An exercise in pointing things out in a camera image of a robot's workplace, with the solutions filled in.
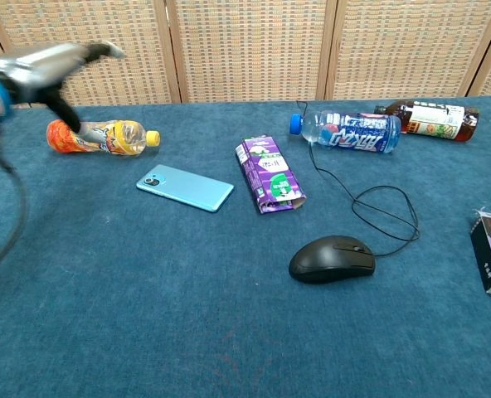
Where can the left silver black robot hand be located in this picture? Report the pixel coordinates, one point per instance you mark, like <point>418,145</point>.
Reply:
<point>42,62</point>

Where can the smartphone with turquoise back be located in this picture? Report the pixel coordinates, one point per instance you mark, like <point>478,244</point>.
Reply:
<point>185,188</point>

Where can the orange juice plastic bottle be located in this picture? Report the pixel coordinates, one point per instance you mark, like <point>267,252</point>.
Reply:
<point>117,139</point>

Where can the bamboo folding screen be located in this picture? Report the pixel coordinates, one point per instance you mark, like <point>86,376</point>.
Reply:
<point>249,49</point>

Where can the blue felt table cover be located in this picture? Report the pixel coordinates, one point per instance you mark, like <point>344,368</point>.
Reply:
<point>146,290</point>

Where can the purple drink carton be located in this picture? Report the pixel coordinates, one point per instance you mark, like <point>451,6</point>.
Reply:
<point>270,174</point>

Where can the blue sports drink bottle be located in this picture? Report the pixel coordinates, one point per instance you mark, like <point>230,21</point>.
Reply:
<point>353,132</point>

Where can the black computer mouse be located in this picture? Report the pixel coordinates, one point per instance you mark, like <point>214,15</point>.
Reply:
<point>332,259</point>

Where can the brown tea bottle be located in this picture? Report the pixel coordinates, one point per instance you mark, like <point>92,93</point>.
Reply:
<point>432,120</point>

